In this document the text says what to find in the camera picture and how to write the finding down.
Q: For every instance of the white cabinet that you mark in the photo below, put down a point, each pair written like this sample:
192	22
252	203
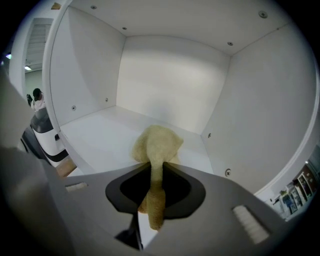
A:
175	75

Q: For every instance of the white and black robot machine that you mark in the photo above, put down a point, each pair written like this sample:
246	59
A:
47	142

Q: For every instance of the yellow wiping cloth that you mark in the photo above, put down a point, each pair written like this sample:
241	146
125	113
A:
156	150

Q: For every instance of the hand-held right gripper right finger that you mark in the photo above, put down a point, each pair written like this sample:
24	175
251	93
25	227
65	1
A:
212	220

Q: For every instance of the brass cabinet door knob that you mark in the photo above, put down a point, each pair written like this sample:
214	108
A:
56	6

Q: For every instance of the brown cardboard box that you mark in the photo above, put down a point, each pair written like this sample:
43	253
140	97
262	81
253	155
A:
65	168

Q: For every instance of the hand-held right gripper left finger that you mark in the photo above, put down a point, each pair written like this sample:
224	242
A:
105	200

